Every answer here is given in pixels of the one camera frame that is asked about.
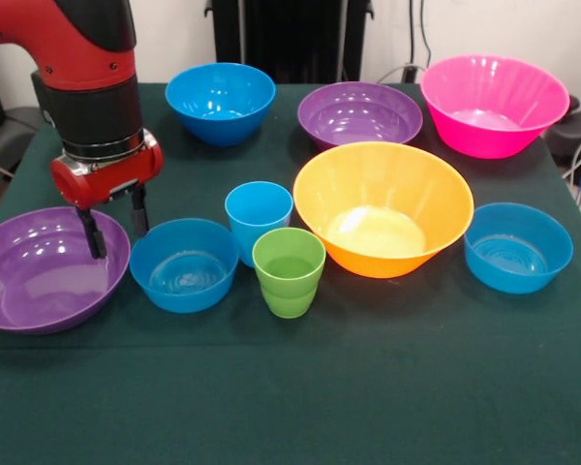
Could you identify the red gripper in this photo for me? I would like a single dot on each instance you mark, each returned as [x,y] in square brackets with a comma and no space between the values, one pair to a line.
[106,179]

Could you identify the shallow blue plastic bowl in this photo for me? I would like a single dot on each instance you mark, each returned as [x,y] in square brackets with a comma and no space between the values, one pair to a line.
[184,271]
[518,252]

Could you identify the purple plastic bowl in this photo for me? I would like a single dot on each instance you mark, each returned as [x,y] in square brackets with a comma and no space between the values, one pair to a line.
[39,276]
[358,116]

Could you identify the light blue plastic cup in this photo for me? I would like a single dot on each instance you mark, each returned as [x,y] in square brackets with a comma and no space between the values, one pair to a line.
[256,213]

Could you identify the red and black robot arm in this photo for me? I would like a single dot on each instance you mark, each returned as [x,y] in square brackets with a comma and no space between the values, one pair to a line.
[87,72]

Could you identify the deep blue plastic bowl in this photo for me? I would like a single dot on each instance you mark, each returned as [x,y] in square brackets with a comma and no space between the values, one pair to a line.
[220,106]

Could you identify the green plastic cup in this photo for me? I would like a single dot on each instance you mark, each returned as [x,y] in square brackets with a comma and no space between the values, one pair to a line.
[288,276]

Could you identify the dark green tablecloth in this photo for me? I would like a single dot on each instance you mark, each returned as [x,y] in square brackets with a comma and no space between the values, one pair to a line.
[290,387]

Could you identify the orange plastic bowl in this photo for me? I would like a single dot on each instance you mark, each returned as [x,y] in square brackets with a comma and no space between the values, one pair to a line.
[382,203]

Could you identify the black power plug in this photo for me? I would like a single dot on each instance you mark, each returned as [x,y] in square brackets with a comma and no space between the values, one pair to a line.
[409,73]

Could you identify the pink plastic bowl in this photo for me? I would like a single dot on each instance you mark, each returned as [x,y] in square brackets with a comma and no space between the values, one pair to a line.
[489,116]

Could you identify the black rounded equipment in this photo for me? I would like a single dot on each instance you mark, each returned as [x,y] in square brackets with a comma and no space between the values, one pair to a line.
[578,131]

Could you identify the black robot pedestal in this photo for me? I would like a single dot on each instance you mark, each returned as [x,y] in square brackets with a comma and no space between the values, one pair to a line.
[290,39]

